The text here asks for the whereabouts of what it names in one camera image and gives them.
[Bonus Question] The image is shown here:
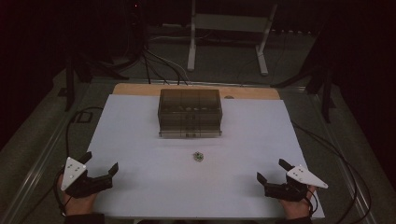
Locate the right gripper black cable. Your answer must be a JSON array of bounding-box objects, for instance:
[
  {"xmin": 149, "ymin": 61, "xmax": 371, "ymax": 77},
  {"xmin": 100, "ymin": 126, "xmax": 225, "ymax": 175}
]
[{"xmin": 290, "ymin": 120, "xmax": 374, "ymax": 224}]

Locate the black tripod stand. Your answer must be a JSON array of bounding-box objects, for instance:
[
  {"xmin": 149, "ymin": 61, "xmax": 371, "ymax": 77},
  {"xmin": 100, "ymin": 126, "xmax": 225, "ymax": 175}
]
[
  {"xmin": 270, "ymin": 59, "xmax": 337, "ymax": 123},
  {"xmin": 57, "ymin": 52, "xmax": 130, "ymax": 112}
]

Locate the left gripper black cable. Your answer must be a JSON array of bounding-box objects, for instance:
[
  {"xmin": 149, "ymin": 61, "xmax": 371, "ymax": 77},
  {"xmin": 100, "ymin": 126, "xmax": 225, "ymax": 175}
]
[{"xmin": 51, "ymin": 106, "xmax": 105, "ymax": 217}]

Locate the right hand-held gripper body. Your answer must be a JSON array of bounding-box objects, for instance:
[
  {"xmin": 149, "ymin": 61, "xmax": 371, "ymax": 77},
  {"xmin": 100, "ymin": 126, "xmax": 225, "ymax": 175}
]
[{"xmin": 264, "ymin": 164, "xmax": 329, "ymax": 202}]

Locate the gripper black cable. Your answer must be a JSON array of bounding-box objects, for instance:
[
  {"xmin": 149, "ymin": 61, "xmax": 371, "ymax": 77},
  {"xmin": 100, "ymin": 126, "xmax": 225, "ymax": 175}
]
[
  {"xmin": 290, "ymin": 120, "xmax": 374, "ymax": 224},
  {"xmin": 51, "ymin": 106, "xmax": 105, "ymax": 217}
]

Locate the metal floor rail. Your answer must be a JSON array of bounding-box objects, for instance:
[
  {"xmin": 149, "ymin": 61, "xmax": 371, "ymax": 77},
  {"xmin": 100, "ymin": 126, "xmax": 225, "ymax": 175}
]
[
  {"xmin": 311, "ymin": 92, "xmax": 379, "ymax": 224},
  {"xmin": 0, "ymin": 81, "xmax": 92, "ymax": 224}
]

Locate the black floor cable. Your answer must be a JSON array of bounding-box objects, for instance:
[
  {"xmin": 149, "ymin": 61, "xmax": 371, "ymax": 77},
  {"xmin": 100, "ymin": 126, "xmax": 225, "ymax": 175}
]
[{"xmin": 142, "ymin": 46, "xmax": 190, "ymax": 86}]

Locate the white floor cable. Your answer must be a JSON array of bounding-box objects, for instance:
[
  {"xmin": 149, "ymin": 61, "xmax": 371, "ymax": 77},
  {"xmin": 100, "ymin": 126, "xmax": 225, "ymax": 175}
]
[{"xmin": 148, "ymin": 34, "xmax": 194, "ymax": 86}]

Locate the white table mat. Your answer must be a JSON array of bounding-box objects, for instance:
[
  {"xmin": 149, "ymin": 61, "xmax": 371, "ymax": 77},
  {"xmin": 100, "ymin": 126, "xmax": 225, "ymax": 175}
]
[{"xmin": 86, "ymin": 94, "xmax": 325, "ymax": 219}]

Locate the person's left hand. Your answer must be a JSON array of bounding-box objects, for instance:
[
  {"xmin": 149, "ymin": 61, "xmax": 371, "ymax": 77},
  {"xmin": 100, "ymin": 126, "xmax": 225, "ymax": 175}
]
[{"xmin": 56, "ymin": 174, "xmax": 98, "ymax": 217}]

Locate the white metal stand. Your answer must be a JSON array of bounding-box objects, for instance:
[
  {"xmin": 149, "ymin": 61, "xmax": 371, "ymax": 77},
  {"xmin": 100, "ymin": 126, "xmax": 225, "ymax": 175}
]
[{"xmin": 186, "ymin": 0, "xmax": 278, "ymax": 77}]

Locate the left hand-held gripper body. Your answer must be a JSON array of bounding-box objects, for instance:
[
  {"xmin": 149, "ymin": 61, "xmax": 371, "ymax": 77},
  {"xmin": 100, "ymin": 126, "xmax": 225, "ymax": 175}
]
[{"xmin": 60, "ymin": 157, "xmax": 113, "ymax": 200}]

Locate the clear smoky drawer organizer box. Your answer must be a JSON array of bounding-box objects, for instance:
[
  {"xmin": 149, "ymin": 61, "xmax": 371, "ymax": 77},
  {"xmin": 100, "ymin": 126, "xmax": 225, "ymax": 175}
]
[{"xmin": 157, "ymin": 89, "xmax": 224, "ymax": 139}]

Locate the person's right hand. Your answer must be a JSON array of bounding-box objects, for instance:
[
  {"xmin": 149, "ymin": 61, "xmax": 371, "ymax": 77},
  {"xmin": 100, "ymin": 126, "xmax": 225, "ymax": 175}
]
[{"xmin": 278, "ymin": 186, "xmax": 318, "ymax": 220}]

